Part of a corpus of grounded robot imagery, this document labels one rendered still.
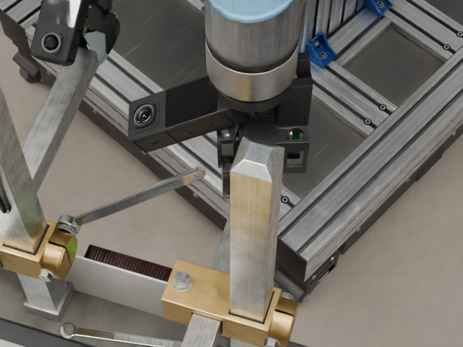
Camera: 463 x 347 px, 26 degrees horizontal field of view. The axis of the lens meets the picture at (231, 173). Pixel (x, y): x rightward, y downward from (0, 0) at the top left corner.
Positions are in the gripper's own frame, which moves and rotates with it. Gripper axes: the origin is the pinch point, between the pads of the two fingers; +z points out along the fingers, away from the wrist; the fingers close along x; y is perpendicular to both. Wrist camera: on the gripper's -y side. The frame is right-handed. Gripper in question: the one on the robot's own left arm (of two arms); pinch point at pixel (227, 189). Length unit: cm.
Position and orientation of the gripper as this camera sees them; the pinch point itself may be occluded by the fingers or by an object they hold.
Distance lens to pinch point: 101.1
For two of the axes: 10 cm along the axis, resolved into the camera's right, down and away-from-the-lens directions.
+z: 0.0, 5.2, 8.6
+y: 10.0, -0.3, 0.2
